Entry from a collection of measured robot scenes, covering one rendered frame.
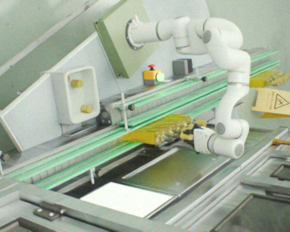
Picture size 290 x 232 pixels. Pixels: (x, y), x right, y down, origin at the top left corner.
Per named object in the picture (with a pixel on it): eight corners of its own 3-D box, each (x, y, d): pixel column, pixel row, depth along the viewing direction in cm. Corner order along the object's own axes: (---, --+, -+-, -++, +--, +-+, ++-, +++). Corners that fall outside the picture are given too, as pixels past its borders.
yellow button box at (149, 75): (143, 84, 227) (154, 84, 223) (142, 70, 225) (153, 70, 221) (151, 81, 232) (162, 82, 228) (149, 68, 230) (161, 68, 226)
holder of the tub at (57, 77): (60, 135, 186) (72, 137, 181) (50, 72, 179) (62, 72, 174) (88, 124, 199) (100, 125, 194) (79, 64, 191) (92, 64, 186)
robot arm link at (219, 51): (223, 84, 176) (196, 80, 167) (226, 32, 175) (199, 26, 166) (253, 84, 162) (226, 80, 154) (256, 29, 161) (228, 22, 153)
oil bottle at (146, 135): (122, 140, 198) (160, 146, 185) (121, 128, 197) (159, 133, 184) (130, 136, 203) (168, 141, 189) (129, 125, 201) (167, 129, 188)
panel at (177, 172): (30, 231, 148) (99, 259, 127) (29, 223, 148) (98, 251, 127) (175, 149, 215) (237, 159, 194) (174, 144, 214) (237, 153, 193)
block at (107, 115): (100, 124, 195) (111, 126, 191) (97, 104, 193) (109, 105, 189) (105, 122, 198) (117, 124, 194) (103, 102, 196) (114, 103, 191)
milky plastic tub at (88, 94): (58, 124, 184) (72, 125, 179) (51, 72, 178) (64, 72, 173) (87, 112, 197) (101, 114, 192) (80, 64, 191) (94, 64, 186)
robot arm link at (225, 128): (237, 84, 169) (233, 137, 170) (214, 81, 162) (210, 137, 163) (253, 84, 163) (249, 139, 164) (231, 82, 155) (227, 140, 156)
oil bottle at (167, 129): (131, 137, 203) (168, 142, 189) (129, 125, 201) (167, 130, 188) (138, 133, 207) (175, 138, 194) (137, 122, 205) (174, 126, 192)
